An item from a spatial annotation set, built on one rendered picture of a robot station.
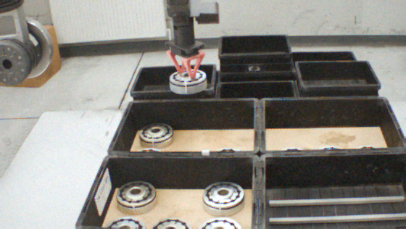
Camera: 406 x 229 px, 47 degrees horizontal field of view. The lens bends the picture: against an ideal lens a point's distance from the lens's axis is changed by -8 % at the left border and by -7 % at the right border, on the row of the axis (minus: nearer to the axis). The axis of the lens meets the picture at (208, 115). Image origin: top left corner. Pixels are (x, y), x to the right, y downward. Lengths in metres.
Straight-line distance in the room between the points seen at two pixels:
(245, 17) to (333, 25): 0.77
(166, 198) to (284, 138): 0.42
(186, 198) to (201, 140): 0.28
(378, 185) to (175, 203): 0.54
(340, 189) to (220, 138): 0.42
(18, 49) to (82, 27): 2.97
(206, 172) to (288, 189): 0.22
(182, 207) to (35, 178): 0.64
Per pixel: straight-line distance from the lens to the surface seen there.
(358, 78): 2.70
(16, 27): 1.48
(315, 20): 4.37
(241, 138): 1.52
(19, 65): 1.49
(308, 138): 1.52
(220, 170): 1.29
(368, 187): 1.34
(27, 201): 1.64
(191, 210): 1.26
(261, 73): 2.75
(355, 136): 1.54
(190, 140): 1.53
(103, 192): 1.26
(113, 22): 4.33
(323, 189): 1.32
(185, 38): 1.36
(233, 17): 4.31
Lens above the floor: 1.64
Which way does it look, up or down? 29 degrees down
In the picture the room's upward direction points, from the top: 4 degrees counter-clockwise
